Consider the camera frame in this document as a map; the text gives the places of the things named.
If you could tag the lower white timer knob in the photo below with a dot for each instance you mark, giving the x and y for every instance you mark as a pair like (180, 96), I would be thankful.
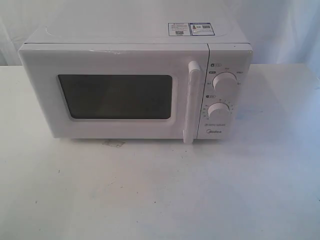
(218, 110)

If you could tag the white microwave oven body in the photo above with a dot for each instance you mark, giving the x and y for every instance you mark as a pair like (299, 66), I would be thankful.
(146, 22)

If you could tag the upper white control knob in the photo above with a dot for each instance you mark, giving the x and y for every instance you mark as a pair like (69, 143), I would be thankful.
(225, 83)

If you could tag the white microwave door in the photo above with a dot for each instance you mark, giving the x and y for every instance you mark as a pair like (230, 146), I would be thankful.
(118, 91)

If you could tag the blue white warning sticker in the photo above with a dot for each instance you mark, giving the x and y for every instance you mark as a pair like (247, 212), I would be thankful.
(194, 29)

